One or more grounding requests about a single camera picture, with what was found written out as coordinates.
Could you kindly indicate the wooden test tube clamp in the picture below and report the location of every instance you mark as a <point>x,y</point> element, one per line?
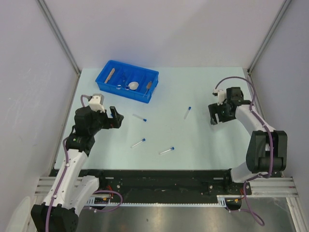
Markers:
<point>109,75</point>

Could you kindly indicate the white porcelain evaporating dish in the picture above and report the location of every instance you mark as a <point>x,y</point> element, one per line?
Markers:
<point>133,85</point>

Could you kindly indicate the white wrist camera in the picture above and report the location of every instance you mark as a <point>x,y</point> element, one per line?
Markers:
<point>220,94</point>
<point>96,103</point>

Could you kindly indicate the aluminium frame rail right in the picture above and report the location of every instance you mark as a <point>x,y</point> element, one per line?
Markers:
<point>280,74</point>

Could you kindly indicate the aluminium frame rail left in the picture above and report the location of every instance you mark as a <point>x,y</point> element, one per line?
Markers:
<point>47,14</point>

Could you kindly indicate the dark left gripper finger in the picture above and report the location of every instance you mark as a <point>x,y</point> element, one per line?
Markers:
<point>114,113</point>
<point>116,122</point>

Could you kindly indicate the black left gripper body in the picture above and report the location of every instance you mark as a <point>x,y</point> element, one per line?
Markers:
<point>101,121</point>

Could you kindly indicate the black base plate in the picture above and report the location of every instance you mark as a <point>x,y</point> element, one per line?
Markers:
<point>168,187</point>

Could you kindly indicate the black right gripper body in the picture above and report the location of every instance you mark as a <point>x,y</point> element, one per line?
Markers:
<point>221,111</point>

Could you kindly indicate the bristle test tube brush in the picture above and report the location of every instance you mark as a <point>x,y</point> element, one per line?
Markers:
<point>148,88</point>

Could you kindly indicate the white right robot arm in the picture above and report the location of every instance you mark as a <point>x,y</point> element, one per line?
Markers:
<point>267,149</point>

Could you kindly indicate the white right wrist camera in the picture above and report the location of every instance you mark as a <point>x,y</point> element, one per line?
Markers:
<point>220,94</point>

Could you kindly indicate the blue-capped test tube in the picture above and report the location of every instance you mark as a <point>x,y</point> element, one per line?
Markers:
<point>139,117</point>
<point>168,150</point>
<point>141,141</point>
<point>187,112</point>

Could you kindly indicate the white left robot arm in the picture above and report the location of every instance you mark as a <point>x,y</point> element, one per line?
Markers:
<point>60,209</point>

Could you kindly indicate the metal crucible tongs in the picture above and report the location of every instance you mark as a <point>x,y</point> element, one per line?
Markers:
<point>123,82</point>

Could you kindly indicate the blue plastic bin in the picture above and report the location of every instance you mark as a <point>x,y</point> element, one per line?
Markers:
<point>137,74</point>

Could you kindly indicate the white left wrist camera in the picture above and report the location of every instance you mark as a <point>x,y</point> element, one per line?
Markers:
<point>96,103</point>

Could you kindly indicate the aluminium frame rail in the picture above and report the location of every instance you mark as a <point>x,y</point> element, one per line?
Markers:
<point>280,74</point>
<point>47,14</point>

